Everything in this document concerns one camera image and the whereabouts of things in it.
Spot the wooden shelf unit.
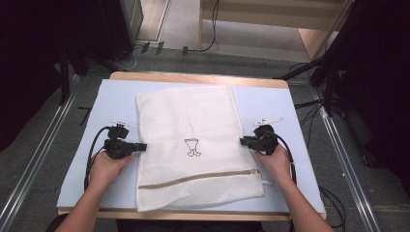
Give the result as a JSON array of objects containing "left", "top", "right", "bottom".
[{"left": 197, "top": 0, "right": 354, "bottom": 62}]

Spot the white mesh laundry bag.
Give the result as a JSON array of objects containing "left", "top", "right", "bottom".
[{"left": 134, "top": 84, "right": 266, "bottom": 213}]

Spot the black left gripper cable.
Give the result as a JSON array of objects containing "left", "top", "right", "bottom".
[{"left": 83, "top": 126, "right": 112, "bottom": 192}]

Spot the black floor cable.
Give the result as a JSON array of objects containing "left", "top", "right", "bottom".
[{"left": 317, "top": 185, "right": 348, "bottom": 230}]

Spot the person's dark clothing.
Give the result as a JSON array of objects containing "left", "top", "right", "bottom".
[{"left": 44, "top": 213, "right": 293, "bottom": 232}]

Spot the person's right hand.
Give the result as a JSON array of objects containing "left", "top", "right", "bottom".
[{"left": 254, "top": 143, "right": 293, "bottom": 188}]

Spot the white floor cable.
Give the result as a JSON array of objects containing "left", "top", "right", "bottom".
[{"left": 112, "top": 44, "right": 144, "bottom": 73}]

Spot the black cabinet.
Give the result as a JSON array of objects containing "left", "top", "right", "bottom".
[{"left": 98, "top": 0, "right": 145, "bottom": 62}]

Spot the person's left hand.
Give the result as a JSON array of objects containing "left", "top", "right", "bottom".
[{"left": 89, "top": 150, "right": 135, "bottom": 191}]

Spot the metal floor rail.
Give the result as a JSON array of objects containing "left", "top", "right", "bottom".
[
  {"left": 0, "top": 74, "right": 82, "bottom": 232},
  {"left": 309, "top": 86, "right": 383, "bottom": 232}
]

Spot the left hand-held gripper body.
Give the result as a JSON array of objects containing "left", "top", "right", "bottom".
[{"left": 102, "top": 119, "right": 137, "bottom": 160}]

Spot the black hanging cable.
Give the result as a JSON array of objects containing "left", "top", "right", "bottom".
[{"left": 182, "top": 0, "right": 221, "bottom": 57}]

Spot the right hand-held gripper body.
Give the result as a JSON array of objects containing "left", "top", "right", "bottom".
[{"left": 249, "top": 117, "right": 285, "bottom": 156}]

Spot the dark curtain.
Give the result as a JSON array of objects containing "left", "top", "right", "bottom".
[
  {"left": 332, "top": 0, "right": 410, "bottom": 196},
  {"left": 0, "top": 0, "right": 109, "bottom": 153}
]

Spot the black metal stand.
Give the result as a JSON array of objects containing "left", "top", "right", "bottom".
[
  {"left": 57, "top": 43, "right": 112, "bottom": 106},
  {"left": 273, "top": 52, "right": 339, "bottom": 118}
]

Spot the light blue table mat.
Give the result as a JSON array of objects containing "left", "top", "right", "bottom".
[{"left": 56, "top": 78, "right": 326, "bottom": 215}]

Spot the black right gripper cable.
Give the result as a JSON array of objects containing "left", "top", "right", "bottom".
[{"left": 275, "top": 132, "right": 299, "bottom": 189}]

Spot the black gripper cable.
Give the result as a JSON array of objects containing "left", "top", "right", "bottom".
[
  {"left": 275, "top": 132, "right": 299, "bottom": 189},
  {"left": 83, "top": 126, "right": 112, "bottom": 192}
]

